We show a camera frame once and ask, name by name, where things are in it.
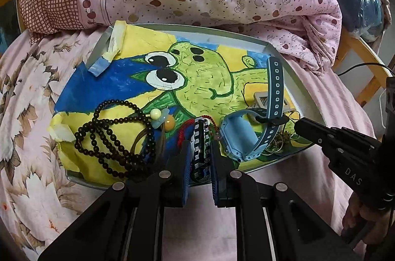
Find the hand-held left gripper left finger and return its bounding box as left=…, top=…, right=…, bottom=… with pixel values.
left=39, top=140, right=192, bottom=261

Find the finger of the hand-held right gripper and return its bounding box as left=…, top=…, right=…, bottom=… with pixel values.
left=293, top=117, right=337, bottom=152

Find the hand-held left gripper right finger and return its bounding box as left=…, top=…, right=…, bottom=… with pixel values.
left=208, top=147, right=361, bottom=261

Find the striped hair clip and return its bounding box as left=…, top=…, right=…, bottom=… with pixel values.
left=190, top=117, right=212, bottom=183

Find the blue wrist watch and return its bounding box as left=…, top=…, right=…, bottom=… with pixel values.
left=218, top=56, right=286, bottom=162

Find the grey metal tray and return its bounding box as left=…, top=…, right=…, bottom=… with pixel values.
left=54, top=20, right=323, bottom=190

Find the person's right hand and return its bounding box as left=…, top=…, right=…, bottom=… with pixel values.
left=341, top=193, right=395, bottom=247

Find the grey rectangular clip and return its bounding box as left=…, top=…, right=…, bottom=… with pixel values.
left=254, top=92, right=296, bottom=114

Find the frog drawing paper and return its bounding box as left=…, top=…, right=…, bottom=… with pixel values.
left=49, top=24, right=313, bottom=182

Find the masking tape strip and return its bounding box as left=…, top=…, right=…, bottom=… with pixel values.
left=87, top=21, right=128, bottom=77
left=50, top=121, right=75, bottom=143

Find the pink floral bed sheet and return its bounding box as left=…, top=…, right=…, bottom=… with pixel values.
left=0, top=27, right=376, bottom=261

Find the wooden bed frame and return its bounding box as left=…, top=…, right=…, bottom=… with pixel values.
left=0, top=0, right=395, bottom=109

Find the black cable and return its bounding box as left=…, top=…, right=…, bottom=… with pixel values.
left=336, top=62, right=395, bottom=78

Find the black bead necklace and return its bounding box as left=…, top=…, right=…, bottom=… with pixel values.
left=74, top=99, right=177, bottom=179

